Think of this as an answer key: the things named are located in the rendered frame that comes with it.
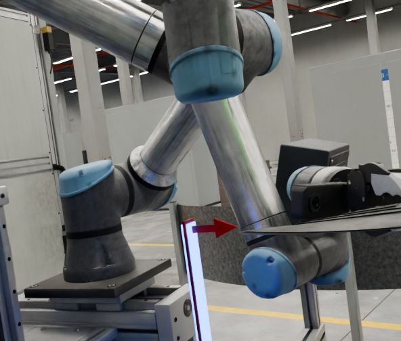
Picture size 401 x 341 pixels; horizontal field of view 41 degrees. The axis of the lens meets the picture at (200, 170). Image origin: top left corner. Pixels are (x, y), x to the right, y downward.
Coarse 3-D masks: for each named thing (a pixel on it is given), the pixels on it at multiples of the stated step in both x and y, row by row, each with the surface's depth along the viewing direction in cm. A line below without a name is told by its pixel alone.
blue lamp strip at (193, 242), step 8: (192, 224) 65; (192, 240) 64; (192, 248) 64; (192, 256) 64; (192, 264) 64; (200, 264) 65; (192, 272) 64; (200, 272) 65; (200, 280) 65; (200, 288) 65; (200, 296) 65; (200, 304) 64; (200, 312) 64; (200, 320) 64; (208, 320) 66; (200, 328) 64; (208, 328) 65; (208, 336) 65
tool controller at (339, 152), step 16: (288, 144) 118; (304, 144) 121; (320, 144) 126; (336, 144) 130; (288, 160) 117; (304, 160) 116; (320, 160) 114; (336, 160) 120; (288, 176) 118; (288, 208) 118
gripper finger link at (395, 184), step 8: (376, 176) 66; (384, 176) 64; (392, 176) 63; (400, 176) 63; (376, 184) 66; (384, 184) 64; (392, 184) 63; (400, 184) 61; (376, 192) 66; (384, 192) 64; (392, 192) 63; (400, 192) 61
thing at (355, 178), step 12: (396, 168) 75; (336, 180) 78; (348, 180) 72; (360, 180) 69; (348, 192) 73; (360, 192) 69; (372, 192) 68; (348, 204) 73; (360, 204) 69; (372, 204) 69; (384, 204) 69
